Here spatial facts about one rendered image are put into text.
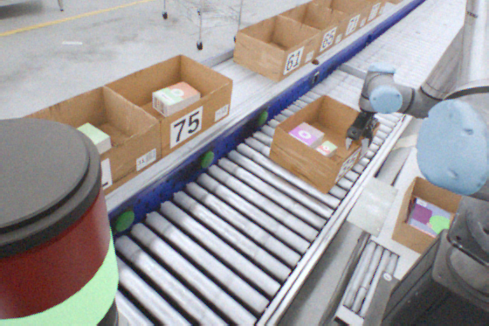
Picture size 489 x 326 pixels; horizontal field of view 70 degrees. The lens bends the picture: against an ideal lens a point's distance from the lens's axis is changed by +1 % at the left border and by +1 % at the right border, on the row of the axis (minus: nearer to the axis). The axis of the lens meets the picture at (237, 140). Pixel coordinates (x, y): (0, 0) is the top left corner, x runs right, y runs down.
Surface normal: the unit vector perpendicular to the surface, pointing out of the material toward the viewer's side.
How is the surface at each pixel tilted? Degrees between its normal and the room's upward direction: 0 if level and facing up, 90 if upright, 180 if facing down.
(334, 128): 89
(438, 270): 0
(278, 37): 89
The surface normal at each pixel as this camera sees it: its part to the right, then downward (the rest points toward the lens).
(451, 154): -0.98, -0.18
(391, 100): -0.25, 0.55
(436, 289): -0.56, 0.47
